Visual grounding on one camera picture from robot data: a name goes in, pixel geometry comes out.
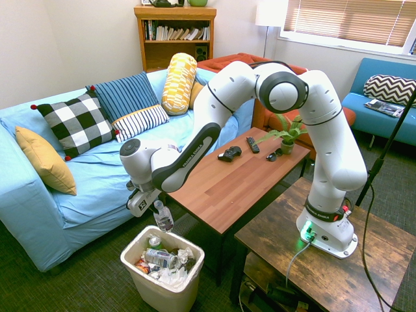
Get wooden coffee table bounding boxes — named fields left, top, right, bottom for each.
left=161, top=126, right=312, bottom=287

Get teal sofa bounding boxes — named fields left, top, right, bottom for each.
left=341, top=57, right=416, bottom=148

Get crumpled white paper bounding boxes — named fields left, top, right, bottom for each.
left=176, top=247, right=196, bottom=265

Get black white zigzag pillow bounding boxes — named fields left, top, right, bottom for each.
left=363, top=74, right=416, bottom=109

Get white floor lamp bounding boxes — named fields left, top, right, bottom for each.
left=254, top=2, right=285, bottom=60

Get blue striped pillow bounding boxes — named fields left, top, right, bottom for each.
left=85, top=71, right=170, bottom=144

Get row of books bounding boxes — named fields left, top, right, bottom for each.
left=144, top=19, right=211, bottom=42

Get white tissue wad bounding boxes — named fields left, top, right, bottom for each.
left=155, top=266, right=189, bottom=288

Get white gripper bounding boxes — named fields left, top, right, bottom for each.
left=126, top=190, right=163, bottom=218

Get black game controller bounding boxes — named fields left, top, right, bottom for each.
left=217, top=146, right=243, bottom=163

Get black camera stand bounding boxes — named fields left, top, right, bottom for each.
left=355, top=88, right=416, bottom=207

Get red snack wrapper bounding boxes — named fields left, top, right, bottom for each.
left=134, top=259, right=151, bottom=275

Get clear plastic water bottle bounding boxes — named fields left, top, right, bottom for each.
left=152, top=200, right=175, bottom=233

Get black remote control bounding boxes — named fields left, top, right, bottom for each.
left=245, top=136, right=261, bottom=154

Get mustard yellow pillow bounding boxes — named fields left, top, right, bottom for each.
left=15, top=125, right=78, bottom=196
left=188, top=81, right=205, bottom=110

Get beige plastic trash bin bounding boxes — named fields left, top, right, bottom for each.
left=120, top=224, right=206, bottom=312

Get magazine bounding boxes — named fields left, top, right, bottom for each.
left=363, top=98, right=406, bottom=118

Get black cable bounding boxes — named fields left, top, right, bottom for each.
left=361, top=181, right=408, bottom=312

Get rustic wooden side table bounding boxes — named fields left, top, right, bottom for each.
left=228, top=176, right=416, bottom=312

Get black sunglasses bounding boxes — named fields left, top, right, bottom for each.
left=265, top=148, right=284, bottom=162

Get wooden window blinds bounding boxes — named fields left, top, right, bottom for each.
left=283, top=0, right=416, bottom=48

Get light blue sofa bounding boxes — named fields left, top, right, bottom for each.
left=0, top=69, right=255, bottom=273

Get grey cable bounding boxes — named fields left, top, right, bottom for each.
left=285, top=239, right=313, bottom=289

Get crushed plastic bottle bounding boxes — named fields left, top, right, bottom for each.
left=144, top=248, right=178, bottom=269

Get black white checked pillow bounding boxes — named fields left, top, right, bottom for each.
left=30, top=85, right=122, bottom=163

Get orange armchair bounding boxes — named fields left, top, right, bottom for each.
left=196, top=52, right=358, bottom=161

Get yellow patterned bolster pillow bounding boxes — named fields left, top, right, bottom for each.
left=161, top=52, right=198, bottom=116

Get potted green fern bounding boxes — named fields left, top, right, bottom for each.
left=253, top=113, right=309, bottom=156

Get wooden bookshelf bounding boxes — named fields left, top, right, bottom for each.
left=133, top=4, right=218, bottom=73

